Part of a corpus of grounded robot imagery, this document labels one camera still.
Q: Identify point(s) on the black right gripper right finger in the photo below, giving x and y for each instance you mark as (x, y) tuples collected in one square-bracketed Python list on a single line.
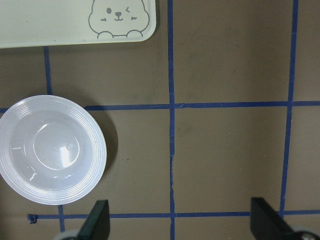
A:
[(266, 224)]

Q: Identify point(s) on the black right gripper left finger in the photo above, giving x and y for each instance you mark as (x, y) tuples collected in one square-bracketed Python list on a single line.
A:
[(97, 225)]

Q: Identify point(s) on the white ribbed plate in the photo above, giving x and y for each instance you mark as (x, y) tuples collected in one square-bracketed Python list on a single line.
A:
[(52, 151)]

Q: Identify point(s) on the cream bear tray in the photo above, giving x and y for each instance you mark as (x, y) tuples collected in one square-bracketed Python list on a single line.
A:
[(35, 23)]

